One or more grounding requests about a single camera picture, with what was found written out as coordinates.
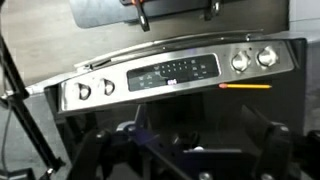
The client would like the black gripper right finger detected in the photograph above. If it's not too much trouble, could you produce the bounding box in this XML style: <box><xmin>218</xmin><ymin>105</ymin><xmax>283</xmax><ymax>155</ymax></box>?
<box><xmin>254</xmin><ymin>121</ymin><xmax>295</xmax><ymax>180</ymax></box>

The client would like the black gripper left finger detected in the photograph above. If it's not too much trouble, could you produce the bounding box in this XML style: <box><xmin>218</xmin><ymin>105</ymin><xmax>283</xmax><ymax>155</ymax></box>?
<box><xmin>66</xmin><ymin>128</ymin><xmax>113</xmax><ymax>180</ymax></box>

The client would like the silver stove knob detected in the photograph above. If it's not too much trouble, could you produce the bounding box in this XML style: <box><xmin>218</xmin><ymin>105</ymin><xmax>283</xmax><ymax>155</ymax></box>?
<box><xmin>77</xmin><ymin>82</ymin><xmax>92</xmax><ymax>101</ymax></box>
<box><xmin>230</xmin><ymin>50</ymin><xmax>252</xmax><ymax>73</ymax></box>
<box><xmin>256</xmin><ymin>46</ymin><xmax>280</xmax><ymax>68</ymax></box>
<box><xmin>102</xmin><ymin>78</ymin><xmax>116</xmax><ymax>97</ymax></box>

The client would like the yellow pencil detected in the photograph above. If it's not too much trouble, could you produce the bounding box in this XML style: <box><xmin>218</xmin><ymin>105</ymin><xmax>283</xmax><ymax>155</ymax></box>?
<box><xmin>218</xmin><ymin>82</ymin><xmax>273</xmax><ymax>90</ymax></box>

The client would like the black glass top stove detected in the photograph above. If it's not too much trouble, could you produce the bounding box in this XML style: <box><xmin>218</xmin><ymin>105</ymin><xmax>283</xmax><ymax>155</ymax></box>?
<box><xmin>24</xmin><ymin>29</ymin><xmax>308</xmax><ymax>180</ymax></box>

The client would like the red black bar clamp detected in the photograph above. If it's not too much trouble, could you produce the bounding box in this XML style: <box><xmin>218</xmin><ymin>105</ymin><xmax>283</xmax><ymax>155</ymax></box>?
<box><xmin>120</xmin><ymin>0</ymin><xmax>151</xmax><ymax>33</ymax></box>

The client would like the thin grey cable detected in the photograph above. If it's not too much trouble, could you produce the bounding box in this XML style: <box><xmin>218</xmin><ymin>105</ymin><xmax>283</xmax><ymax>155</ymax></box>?
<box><xmin>0</xmin><ymin>105</ymin><xmax>14</xmax><ymax>169</ymax></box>

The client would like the black camera tripod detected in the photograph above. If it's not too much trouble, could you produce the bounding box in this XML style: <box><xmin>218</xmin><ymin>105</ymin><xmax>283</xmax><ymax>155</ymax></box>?
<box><xmin>0</xmin><ymin>33</ymin><xmax>67</xmax><ymax>180</ymax></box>

